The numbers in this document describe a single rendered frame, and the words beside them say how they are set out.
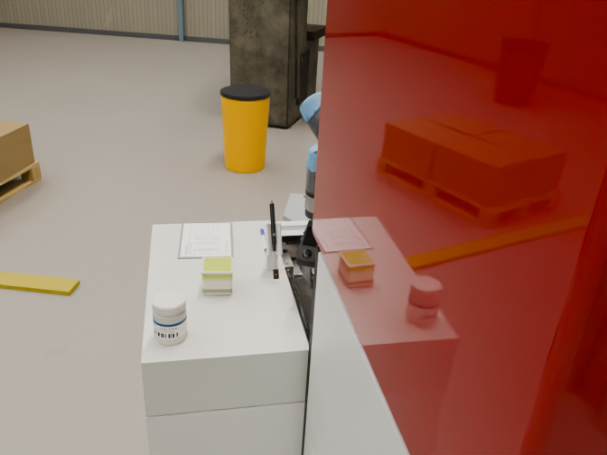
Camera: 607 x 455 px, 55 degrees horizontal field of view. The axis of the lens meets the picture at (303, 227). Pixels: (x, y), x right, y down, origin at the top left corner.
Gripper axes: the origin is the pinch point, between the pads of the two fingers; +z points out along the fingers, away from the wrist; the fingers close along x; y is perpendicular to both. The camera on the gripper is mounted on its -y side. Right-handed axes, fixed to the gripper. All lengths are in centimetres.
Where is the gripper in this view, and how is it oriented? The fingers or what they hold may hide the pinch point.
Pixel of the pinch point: (312, 285)
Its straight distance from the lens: 146.7
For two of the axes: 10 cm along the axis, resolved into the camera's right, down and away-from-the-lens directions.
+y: 3.2, -4.1, 8.5
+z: -0.5, 8.9, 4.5
